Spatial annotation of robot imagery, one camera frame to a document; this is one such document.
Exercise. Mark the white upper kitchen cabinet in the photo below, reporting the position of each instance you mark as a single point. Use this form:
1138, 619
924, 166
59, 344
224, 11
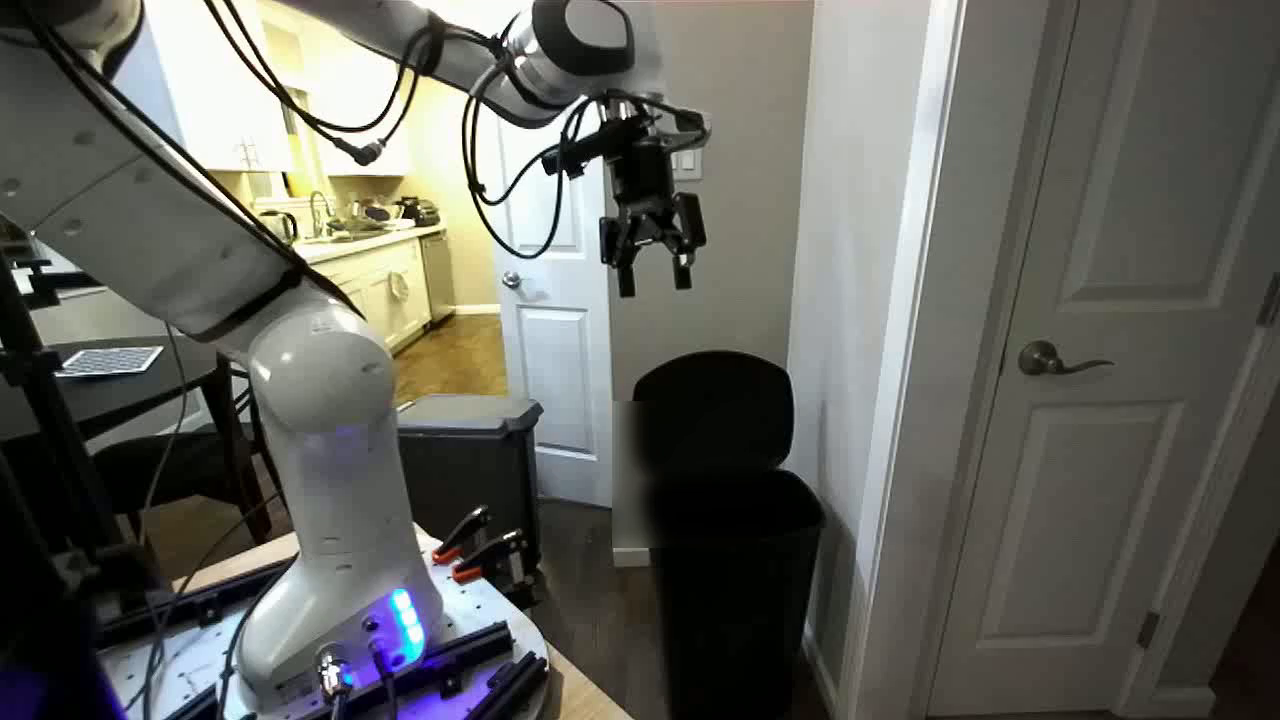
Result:
212, 93

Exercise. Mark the black camera stand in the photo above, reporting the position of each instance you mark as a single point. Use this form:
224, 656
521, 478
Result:
47, 427

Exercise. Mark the black bin lid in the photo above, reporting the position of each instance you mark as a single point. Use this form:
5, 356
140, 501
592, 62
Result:
710, 413

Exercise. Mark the round metal door knob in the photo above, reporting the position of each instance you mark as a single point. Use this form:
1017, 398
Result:
511, 282

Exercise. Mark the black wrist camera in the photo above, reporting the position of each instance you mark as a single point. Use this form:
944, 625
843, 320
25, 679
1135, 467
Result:
587, 146

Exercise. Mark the dark grey storage box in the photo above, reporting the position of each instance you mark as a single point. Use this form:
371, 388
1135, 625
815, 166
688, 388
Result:
466, 461

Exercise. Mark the white kitchen counter cabinet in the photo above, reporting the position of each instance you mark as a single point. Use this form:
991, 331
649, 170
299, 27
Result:
387, 287

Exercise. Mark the dark door hinge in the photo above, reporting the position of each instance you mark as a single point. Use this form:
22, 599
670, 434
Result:
1150, 631
1268, 303

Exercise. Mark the black round table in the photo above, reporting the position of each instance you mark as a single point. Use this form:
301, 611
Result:
134, 394

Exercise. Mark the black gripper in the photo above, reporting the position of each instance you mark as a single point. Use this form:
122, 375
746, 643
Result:
647, 173

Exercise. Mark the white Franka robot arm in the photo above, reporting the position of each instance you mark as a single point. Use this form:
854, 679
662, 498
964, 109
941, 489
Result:
334, 441

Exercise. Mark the white robot mounting board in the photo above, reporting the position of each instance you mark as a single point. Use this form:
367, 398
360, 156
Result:
466, 605

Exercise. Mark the white panel door round knob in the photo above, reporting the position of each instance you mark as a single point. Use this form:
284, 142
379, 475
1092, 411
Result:
565, 375

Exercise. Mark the black bin body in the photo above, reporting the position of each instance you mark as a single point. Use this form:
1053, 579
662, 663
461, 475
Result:
731, 603

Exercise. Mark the grey tablet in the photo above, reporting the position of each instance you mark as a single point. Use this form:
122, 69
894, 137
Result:
110, 362

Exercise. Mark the metal kettle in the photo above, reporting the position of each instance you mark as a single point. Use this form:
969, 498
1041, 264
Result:
276, 227

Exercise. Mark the black aluminium rail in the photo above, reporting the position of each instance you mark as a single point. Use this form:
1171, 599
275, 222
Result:
515, 686
184, 603
426, 663

